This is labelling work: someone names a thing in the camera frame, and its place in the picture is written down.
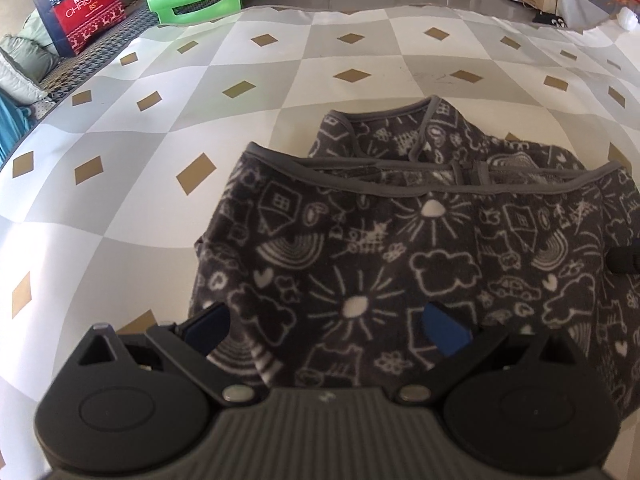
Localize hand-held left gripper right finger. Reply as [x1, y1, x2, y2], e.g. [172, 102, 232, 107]
[398, 303, 581, 406]

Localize red printed gift bag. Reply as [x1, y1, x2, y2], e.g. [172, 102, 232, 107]
[32, 0, 126, 58]

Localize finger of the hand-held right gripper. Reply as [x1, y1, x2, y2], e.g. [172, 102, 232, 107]
[607, 242, 640, 276]

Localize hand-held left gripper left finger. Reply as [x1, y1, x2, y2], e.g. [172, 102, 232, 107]
[77, 302, 260, 406]

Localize grey doodle print fleece jacket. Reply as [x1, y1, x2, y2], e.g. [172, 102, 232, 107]
[190, 95, 640, 421]

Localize white cushion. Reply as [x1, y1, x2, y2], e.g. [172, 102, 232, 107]
[0, 50, 51, 106]

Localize black slippers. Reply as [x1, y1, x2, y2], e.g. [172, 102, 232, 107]
[532, 10, 571, 28]

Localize diamond pattern table mat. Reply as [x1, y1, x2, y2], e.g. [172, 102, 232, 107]
[0, 5, 640, 480]

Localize cloth covered side table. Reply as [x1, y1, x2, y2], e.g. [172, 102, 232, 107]
[555, 0, 640, 33]

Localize teal printed cushion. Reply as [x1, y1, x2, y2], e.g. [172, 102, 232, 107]
[0, 95, 38, 161]

